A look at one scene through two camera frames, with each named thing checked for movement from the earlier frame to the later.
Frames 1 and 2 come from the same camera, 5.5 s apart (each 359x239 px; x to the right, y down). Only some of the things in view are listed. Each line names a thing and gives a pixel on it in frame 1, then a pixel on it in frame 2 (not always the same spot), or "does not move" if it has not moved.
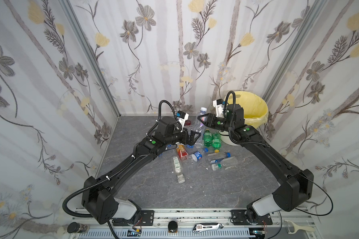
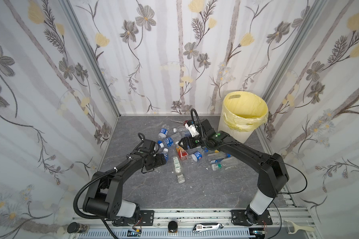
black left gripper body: x=187 y=137 to x=160 y=160
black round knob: x=172 y=226 does not move
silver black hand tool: x=200 y=227 does not move
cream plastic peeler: x=296 y=227 does not move
